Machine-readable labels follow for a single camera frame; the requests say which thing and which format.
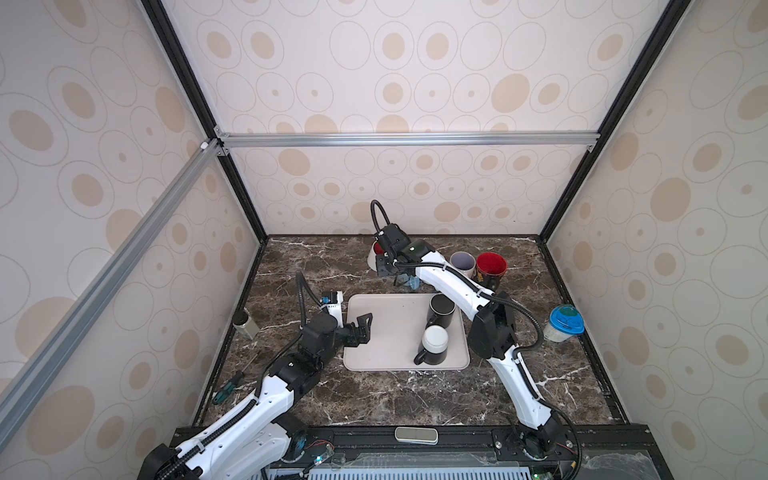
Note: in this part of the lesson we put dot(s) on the black corner frame post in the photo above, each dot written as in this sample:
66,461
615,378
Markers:
650,52

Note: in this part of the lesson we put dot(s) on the black mug white rim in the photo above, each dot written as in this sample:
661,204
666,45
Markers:
441,311

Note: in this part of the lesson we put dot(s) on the pink iridescent mug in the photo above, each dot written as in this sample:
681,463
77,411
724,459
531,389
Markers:
465,263

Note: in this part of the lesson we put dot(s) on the beige plastic tray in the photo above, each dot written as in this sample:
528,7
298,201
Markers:
398,323

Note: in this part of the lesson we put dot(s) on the grey oval base badge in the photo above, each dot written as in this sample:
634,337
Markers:
416,435

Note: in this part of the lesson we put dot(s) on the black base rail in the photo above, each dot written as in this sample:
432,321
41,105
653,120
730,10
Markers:
473,452

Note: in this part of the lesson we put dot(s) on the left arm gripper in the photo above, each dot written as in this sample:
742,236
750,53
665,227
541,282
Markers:
363,332

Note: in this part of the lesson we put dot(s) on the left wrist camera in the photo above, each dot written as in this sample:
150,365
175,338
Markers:
332,302

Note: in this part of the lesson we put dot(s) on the small glass jar dark lid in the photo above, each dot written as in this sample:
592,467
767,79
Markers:
244,324

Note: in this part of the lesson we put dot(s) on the blue butterfly mug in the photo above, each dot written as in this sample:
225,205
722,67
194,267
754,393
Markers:
411,282

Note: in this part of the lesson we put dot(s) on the horizontal aluminium rail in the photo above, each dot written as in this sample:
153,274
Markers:
410,139

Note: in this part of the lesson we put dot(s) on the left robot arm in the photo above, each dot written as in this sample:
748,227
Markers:
259,430

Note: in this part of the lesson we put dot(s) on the black left corner post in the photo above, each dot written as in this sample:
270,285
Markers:
160,22

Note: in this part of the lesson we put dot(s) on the green handled screwdriver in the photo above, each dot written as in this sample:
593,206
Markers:
228,388

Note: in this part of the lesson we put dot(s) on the black skull mug red inside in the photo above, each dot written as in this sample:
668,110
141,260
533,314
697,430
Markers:
490,269

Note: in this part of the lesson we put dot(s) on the diagonal aluminium rail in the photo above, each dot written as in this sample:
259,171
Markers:
39,372

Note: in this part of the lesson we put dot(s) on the cup with blue lid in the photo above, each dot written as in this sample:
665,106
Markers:
565,321

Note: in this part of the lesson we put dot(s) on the plain white mug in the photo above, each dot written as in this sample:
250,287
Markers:
374,253

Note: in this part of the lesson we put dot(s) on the black and white mug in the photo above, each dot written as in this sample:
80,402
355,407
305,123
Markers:
434,346

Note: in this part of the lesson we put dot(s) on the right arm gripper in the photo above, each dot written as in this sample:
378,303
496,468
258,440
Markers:
380,268

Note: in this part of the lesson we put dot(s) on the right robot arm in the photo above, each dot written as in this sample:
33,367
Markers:
501,330

